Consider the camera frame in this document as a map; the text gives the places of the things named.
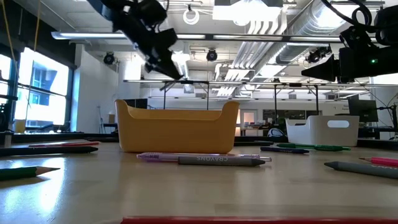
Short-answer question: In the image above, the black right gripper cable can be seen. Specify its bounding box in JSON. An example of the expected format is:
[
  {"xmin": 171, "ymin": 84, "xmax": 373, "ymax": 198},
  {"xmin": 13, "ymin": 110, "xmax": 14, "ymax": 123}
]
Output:
[{"xmin": 321, "ymin": 0, "xmax": 376, "ymax": 34}]

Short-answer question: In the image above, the black arched frame bracket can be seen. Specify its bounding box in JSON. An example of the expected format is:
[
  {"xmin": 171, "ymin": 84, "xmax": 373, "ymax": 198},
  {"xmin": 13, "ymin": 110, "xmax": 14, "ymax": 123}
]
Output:
[{"xmin": 267, "ymin": 127, "xmax": 285, "ymax": 138}]

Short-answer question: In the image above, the black ceiling camera cluster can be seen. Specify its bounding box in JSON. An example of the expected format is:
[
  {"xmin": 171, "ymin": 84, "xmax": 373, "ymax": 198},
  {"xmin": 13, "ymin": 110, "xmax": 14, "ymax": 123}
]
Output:
[{"xmin": 305, "ymin": 45, "xmax": 333, "ymax": 64}]

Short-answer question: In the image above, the yellow box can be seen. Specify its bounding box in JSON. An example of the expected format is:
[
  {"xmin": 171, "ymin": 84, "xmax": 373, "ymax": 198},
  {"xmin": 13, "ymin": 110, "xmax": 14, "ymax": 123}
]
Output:
[{"xmin": 14, "ymin": 119, "xmax": 27, "ymax": 134}]

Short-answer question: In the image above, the silver ventilation duct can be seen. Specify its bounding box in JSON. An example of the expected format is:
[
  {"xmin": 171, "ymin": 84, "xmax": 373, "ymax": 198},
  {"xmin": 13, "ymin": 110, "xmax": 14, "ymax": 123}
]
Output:
[{"xmin": 275, "ymin": 0, "xmax": 353, "ymax": 65}]

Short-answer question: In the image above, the red pencil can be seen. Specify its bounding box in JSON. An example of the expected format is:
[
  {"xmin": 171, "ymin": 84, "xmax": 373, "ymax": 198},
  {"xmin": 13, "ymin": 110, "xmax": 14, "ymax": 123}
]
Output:
[
  {"xmin": 120, "ymin": 216, "xmax": 398, "ymax": 224},
  {"xmin": 28, "ymin": 141, "xmax": 101, "ymax": 148}
]

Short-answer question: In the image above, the translucent purple pen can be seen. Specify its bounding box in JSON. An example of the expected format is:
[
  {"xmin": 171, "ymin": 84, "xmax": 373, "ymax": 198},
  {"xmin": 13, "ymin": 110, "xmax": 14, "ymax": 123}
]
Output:
[{"xmin": 136, "ymin": 151, "xmax": 272, "ymax": 163}]

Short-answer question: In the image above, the black pen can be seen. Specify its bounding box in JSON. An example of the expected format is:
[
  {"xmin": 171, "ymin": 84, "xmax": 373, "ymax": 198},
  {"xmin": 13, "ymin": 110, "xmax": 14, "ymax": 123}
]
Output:
[
  {"xmin": 83, "ymin": 136, "xmax": 119, "ymax": 142},
  {"xmin": 0, "ymin": 146, "xmax": 100, "ymax": 157},
  {"xmin": 233, "ymin": 140, "xmax": 275, "ymax": 147}
]

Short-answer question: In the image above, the white plastic bin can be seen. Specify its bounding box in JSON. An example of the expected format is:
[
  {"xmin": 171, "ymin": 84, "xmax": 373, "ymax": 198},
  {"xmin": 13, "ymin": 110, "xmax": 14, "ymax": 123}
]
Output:
[{"xmin": 285, "ymin": 114, "xmax": 361, "ymax": 147}]

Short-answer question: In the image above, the yellow hanging cord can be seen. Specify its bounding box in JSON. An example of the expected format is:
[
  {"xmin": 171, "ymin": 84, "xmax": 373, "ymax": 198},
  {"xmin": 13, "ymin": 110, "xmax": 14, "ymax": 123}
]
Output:
[
  {"xmin": 0, "ymin": 0, "xmax": 17, "ymax": 68},
  {"xmin": 32, "ymin": 0, "xmax": 42, "ymax": 52}
]

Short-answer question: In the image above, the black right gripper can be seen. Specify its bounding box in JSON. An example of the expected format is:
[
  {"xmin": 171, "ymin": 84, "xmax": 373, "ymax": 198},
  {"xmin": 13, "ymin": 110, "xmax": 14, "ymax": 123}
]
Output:
[{"xmin": 300, "ymin": 45, "xmax": 398, "ymax": 83}]

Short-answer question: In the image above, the black aluminium table frame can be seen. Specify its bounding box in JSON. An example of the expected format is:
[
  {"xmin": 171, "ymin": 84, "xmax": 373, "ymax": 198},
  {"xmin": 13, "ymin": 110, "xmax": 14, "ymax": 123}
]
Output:
[{"xmin": 0, "ymin": 132, "xmax": 398, "ymax": 149}]

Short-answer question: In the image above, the black computer monitor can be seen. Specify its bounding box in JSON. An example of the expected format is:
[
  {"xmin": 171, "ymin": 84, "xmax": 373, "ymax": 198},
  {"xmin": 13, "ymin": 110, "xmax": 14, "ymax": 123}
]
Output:
[{"xmin": 347, "ymin": 98, "xmax": 379, "ymax": 123}]

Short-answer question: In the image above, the grey crayon with print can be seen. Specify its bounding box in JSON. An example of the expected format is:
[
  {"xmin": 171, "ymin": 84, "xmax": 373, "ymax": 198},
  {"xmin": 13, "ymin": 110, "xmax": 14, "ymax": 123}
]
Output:
[{"xmin": 177, "ymin": 155, "xmax": 266, "ymax": 167}]

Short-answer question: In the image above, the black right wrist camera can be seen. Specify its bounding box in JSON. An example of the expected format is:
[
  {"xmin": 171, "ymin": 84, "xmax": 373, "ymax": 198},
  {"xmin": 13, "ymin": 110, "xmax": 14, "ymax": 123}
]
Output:
[{"xmin": 339, "ymin": 26, "xmax": 373, "ymax": 49}]

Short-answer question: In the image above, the pink pencil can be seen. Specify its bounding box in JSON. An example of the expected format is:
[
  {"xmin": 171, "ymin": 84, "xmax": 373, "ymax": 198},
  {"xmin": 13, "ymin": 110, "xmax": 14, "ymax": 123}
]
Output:
[{"xmin": 359, "ymin": 156, "xmax": 398, "ymax": 167}]

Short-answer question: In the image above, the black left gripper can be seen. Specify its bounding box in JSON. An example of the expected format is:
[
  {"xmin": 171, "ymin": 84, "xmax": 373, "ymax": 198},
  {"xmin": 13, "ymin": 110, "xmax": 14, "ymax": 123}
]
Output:
[{"xmin": 110, "ymin": 0, "xmax": 184, "ymax": 80}]

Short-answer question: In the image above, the green pen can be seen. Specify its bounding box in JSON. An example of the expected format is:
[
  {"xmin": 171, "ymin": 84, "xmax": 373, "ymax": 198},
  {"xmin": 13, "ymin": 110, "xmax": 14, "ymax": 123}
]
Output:
[{"xmin": 276, "ymin": 142, "xmax": 352, "ymax": 152}]

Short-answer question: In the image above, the blue crayon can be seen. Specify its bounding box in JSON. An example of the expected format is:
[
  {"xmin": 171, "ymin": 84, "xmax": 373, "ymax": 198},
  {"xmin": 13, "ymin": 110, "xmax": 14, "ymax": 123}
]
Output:
[{"xmin": 260, "ymin": 146, "xmax": 310, "ymax": 155}]

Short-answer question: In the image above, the black metal frame stand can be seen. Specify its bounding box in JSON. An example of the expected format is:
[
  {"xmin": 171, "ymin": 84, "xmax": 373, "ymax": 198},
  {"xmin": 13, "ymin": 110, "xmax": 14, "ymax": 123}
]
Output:
[
  {"xmin": 273, "ymin": 82, "xmax": 320, "ymax": 124},
  {"xmin": 161, "ymin": 80, "xmax": 210, "ymax": 110}
]

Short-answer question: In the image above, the white cable coil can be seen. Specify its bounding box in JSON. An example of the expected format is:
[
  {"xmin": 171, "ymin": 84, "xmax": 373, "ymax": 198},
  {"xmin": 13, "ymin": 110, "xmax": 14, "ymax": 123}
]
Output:
[{"xmin": 182, "ymin": 7, "xmax": 200, "ymax": 26}]

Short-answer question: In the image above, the yellow plastic bin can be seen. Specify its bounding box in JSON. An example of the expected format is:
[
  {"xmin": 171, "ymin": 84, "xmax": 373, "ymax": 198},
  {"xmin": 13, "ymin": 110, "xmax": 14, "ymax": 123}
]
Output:
[{"xmin": 114, "ymin": 98, "xmax": 240, "ymax": 154}]

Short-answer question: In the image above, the long ceiling light strip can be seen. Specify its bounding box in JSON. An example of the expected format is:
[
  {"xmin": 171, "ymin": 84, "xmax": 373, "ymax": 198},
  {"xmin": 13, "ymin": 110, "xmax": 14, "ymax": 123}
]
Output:
[{"xmin": 51, "ymin": 30, "xmax": 343, "ymax": 42}]

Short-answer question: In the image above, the white ceiling air unit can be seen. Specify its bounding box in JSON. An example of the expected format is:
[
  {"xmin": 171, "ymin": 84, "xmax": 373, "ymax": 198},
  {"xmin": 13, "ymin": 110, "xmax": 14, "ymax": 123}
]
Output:
[{"xmin": 213, "ymin": 0, "xmax": 289, "ymax": 27}]

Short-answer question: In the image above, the green pencil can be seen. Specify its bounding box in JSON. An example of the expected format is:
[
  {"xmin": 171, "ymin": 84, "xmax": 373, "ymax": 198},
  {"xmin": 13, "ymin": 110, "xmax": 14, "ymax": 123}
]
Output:
[{"xmin": 0, "ymin": 166, "xmax": 61, "ymax": 182}]

